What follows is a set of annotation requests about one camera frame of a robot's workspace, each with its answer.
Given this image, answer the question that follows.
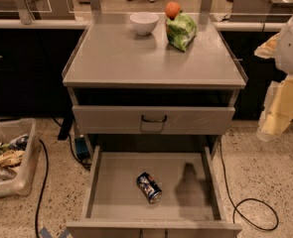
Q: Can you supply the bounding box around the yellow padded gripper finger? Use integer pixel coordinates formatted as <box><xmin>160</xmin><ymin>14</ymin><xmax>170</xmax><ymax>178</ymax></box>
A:
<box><xmin>256</xmin><ymin>75</ymin><xmax>293</xmax><ymax>142</ymax></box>
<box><xmin>254</xmin><ymin>34</ymin><xmax>279</xmax><ymax>59</ymax></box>

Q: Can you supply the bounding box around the blue pepsi can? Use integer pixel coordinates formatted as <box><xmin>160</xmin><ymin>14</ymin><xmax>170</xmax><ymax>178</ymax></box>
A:
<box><xmin>136</xmin><ymin>173</ymin><xmax>162</xmax><ymax>204</ymax></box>

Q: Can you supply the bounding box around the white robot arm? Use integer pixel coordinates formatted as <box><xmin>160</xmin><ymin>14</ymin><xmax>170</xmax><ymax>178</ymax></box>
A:
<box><xmin>254</xmin><ymin>16</ymin><xmax>293</xmax><ymax>142</ymax></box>

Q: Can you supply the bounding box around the grey drawer cabinet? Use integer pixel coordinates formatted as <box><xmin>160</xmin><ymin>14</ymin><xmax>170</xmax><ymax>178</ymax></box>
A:
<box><xmin>64</xmin><ymin>13</ymin><xmax>246</xmax><ymax>151</ymax></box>

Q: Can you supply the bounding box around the open grey middle drawer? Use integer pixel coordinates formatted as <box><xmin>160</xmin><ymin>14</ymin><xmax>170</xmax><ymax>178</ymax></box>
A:
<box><xmin>67</xmin><ymin>148</ymin><xmax>241</xmax><ymax>238</ymax></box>

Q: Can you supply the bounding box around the closed grey top drawer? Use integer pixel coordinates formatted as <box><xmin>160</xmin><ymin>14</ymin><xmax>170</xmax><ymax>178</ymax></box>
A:
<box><xmin>73</xmin><ymin>105</ymin><xmax>234</xmax><ymax>135</ymax></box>

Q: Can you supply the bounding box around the green chip bag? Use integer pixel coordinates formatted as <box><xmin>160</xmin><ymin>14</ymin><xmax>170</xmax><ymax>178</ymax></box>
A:
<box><xmin>166</xmin><ymin>13</ymin><xmax>198</xmax><ymax>52</ymax></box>

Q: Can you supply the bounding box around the orange fruit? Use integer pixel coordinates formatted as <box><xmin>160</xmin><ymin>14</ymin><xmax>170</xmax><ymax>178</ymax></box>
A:
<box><xmin>165</xmin><ymin>2</ymin><xmax>181</xmax><ymax>20</ymax></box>

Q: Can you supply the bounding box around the white ceramic bowl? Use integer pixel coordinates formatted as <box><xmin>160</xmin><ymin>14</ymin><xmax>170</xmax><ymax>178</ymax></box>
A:
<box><xmin>130</xmin><ymin>12</ymin><xmax>159</xmax><ymax>36</ymax></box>

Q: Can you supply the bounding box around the blue power adapter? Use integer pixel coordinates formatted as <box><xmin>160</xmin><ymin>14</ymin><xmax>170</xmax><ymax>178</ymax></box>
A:
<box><xmin>74</xmin><ymin>137</ymin><xmax>89</xmax><ymax>160</ymax></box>

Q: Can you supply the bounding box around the dark chip bag in bin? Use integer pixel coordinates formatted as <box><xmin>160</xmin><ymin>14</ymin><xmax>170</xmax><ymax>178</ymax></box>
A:
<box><xmin>9</xmin><ymin>134</ymin><xmax>29</xmax><ymax>151</ymax></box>

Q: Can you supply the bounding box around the clear plastic bin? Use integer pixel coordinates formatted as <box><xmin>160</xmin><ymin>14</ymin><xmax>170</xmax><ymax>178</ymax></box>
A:
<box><xmin>0</xmin><ymin>118</ymin><xmax>41</xmax><ymax>197</ymax></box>

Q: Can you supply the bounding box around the yellow snack bag in bin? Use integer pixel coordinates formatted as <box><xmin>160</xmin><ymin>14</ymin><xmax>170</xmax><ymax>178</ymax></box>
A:
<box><xmin>0</xmin><ymin>150</ymin><xmax>24</xmax><ymax>167</ymax></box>

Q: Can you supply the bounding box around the black cable right floor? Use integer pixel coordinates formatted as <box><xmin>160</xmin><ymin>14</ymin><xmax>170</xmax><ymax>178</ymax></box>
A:
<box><xmin>219</xmin><ymin>139</ymin><xmax>280</xmax><ymax>232</ymax></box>

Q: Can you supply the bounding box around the black cable floor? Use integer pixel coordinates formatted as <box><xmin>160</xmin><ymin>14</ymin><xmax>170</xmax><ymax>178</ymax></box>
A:
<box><xmin>34</xmin><ymin>138</ymin><xmax>51</xmax><ymax>238</ymax></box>
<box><xmin>219</xmin><ymin>139</ymin><xmax>280</xmax><ymax>232</ymax></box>

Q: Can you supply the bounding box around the black drawer handle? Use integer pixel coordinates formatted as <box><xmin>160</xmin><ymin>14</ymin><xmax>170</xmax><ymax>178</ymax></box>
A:
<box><xmin>141</xmin><ymin>115</ymin><xmax>168</xmax><ymax>123</ymax></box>

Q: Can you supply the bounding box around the black cable left floor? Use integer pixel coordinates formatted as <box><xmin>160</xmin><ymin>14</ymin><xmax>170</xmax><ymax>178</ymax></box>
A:
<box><xmin>34</xmin><ymin>138</ymin><xmax>51</xmax><ymax>238</ymax></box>

